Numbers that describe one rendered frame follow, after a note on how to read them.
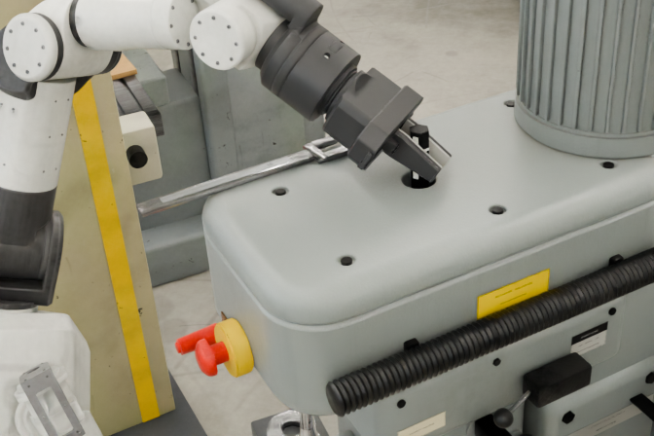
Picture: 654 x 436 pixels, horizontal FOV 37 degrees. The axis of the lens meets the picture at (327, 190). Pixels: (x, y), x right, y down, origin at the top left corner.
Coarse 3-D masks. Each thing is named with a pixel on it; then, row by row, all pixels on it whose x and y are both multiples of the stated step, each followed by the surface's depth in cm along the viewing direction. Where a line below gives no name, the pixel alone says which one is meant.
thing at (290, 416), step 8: (272, 416) 178; (280, 416) 176; (288, 416) 176; (296, 416) 176; (256, 424) 177; (264, 424) 177; (272, 424) 175; (280, 424) 175; (288, 424) 176; (296, 424) 175; (320, 424) 176; (256, 432) 175; (264, 432) 175; (272, 432) 173; (280, 432) 173; (288, 432) 175; (296, 432) 175; (320, 432) 174
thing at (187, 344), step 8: (208, 328) 113; (184, 336) 112; (192, 336) 112; (200, 336) 112; (208, 336) 112; (176, 344) 112; (184, 344) 111; (192, 344) 112; (208, 344) 112; (184, 352) 111
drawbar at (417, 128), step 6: (414, 126) 101; (420, 126) 101; (426, 126) 101; (414, 132) 100; (420, 132) 100; (426, 132) 100; (420, 138) 100; (426, 138) 101; (420, 144) 100; (426, 144) 101; (414, 180) 103; (420, 180) 103; (426, 180) 103; (414, 186) 103; (420, 186) 103; (426, 186) 104
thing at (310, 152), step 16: (320, 144) 110; (272, 160) 108; (288, 160) 107; (304, 160) 108; (320, 160) 107; (224, 176) 105; (240, 176) 105; (256, 176) 105; (176, 192) 103; (192, 192) 103; (208, 192) 103; (144, 208) 101; (160, 208) 101
